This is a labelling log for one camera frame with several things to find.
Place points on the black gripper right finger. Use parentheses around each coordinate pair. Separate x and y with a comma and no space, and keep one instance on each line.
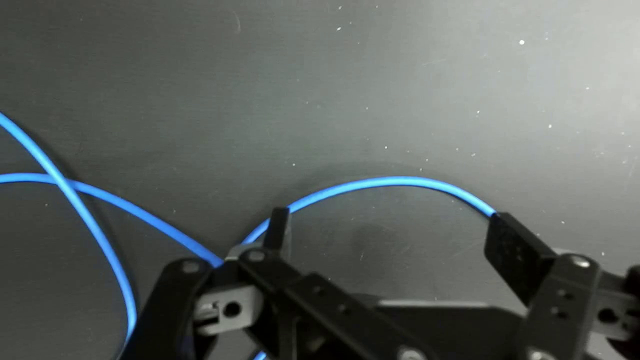
(569,297)

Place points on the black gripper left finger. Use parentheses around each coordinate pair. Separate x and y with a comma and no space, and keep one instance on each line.
(286,313)

